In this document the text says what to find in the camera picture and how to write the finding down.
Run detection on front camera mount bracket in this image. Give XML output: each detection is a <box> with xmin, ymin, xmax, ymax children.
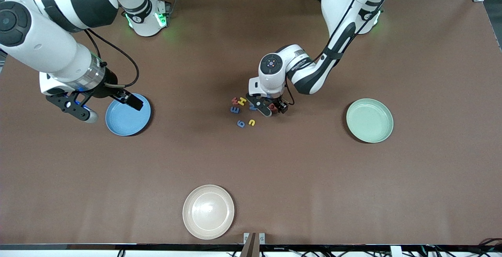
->
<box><xmin>240</xmin><ymin>232</ymin><xmax>266</xmax><ymax>257</ymax></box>

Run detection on green plate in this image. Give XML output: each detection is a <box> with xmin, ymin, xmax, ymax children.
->
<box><xmin>346</xmin><ymin>98</ymin><xmax>394</xmax><ymax>144</ymax></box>

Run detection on beige plate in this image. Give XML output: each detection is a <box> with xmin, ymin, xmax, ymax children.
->
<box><xmin>182</xmin><ymin>184</ymin><xmax>235</xmax><ymax>240</ymax></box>

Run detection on blue plate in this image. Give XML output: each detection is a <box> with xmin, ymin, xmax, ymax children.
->
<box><xmin>105</xmin><ymin>93</ymin><xmax>152</xmax><ymax>137</ymax></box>

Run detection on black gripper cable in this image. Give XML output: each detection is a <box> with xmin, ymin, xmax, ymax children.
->
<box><xmin>285</xmin><ymin>0</ymin><xmax>393</xmax><ymax>106</ymax></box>
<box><xmin>84</xmin><ymin>29</ymin><xmax>140</xmax><ymax>89</ymax></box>

